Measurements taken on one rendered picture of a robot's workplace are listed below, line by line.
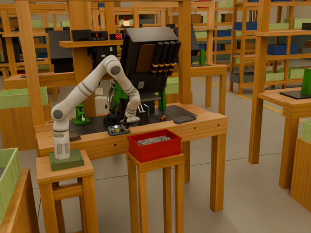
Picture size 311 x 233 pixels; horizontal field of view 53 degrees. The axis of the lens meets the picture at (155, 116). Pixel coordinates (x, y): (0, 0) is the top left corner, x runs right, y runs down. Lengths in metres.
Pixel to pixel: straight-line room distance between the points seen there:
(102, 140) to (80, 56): 0.81
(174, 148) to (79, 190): 0.67
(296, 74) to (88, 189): 6.97
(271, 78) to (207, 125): 5.41
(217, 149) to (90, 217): 1.23
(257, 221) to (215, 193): 0.41
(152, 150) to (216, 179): 0.95
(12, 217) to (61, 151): 0.48
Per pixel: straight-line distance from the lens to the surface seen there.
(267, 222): 3.01
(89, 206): 2.05
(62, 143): 1.97
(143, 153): 2.05
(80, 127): 2.52
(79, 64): 2.72
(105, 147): 2.28
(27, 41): 2.66
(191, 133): 2.54
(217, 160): 2.79
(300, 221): 3.11
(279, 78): 8.03
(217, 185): 2.91
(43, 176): 1.93
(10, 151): 2.12
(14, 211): 1.79
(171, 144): 2.12
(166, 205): 2.55
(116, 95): 2.49
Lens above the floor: 1.68
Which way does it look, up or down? 17 degrees down
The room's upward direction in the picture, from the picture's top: 2 degrees counter-clockwise
